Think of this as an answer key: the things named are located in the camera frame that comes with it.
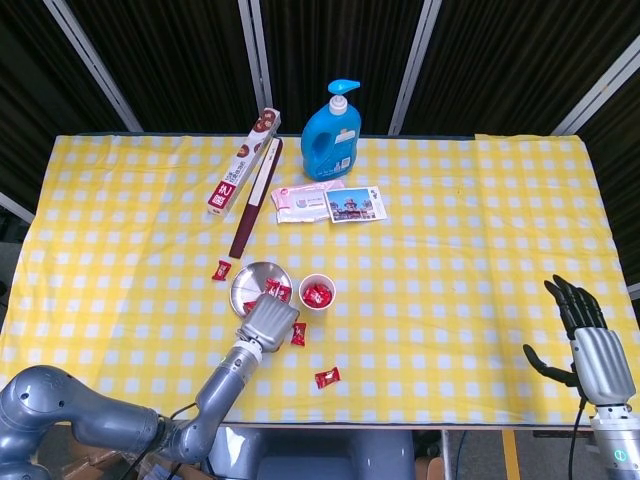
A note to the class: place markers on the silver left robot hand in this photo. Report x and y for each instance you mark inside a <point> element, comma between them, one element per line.
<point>270,322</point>

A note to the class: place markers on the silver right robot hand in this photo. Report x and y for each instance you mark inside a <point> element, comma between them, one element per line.
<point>600,365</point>

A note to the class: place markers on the round steel plate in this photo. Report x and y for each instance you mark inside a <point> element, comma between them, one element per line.
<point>250,280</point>

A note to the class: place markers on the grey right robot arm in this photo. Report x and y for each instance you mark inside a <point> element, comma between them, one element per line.
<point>615,450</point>

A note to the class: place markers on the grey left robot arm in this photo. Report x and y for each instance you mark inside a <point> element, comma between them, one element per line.
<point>225,380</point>

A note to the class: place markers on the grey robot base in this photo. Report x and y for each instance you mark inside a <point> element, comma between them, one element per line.
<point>310,455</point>

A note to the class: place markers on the white paper cup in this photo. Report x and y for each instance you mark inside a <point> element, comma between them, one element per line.
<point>317,308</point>

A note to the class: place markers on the dark red folded fan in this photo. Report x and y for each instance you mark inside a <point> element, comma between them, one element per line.
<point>252,210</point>

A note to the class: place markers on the pink wet wipes pack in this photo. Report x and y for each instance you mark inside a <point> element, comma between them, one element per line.
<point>300,202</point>

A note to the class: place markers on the building photo postcard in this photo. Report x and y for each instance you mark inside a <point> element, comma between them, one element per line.
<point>352,205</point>

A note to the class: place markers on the white red cling film box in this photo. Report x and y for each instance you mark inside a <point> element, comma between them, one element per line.
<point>240,170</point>

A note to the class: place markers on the yellow white checkered tablecloth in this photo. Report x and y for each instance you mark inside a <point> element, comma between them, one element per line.
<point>425,300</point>

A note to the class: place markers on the silver table leg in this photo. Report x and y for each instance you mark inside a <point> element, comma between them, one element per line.
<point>447,455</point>

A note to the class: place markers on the blue detergent bottle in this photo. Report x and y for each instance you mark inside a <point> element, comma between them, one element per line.
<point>330,150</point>

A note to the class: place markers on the brown cardboard box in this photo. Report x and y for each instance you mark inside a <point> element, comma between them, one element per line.
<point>95,457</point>

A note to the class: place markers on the grey metal frame post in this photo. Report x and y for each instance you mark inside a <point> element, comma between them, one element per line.
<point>415,70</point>
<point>635,291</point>
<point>95,65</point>
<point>15,206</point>
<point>257,75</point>
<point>600,85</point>

